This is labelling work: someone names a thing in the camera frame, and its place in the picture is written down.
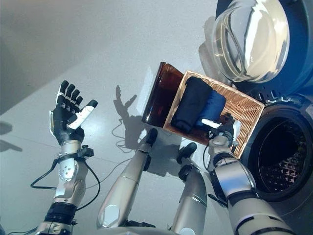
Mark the left robot hand black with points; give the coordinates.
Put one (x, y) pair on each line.
(63, 122)

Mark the right robot hand black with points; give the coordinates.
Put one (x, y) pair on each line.
(226, 128)

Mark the blue garment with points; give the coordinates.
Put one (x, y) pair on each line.
(212, 107)

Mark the black garment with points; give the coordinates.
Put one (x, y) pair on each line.
(193, 102)

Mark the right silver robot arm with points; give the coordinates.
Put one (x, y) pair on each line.
(232, 178)

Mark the washing machine drum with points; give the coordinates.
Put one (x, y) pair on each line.
(278, 151)

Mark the round glass washing machine door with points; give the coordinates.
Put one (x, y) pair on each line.
(252, 41)

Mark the large rectangular wicker basket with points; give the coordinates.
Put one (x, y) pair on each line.
(244, 110)

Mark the brown translucent stool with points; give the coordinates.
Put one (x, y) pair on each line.
(163, 98)

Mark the right silver robot leg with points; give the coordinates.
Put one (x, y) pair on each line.
(192, 195)

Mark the silver robot leg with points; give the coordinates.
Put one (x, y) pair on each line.
(127, 181)
(192, 195)

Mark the left silver robot leg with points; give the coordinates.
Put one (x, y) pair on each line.
(127, 181)

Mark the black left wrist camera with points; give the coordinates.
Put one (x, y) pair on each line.
(86, 151)

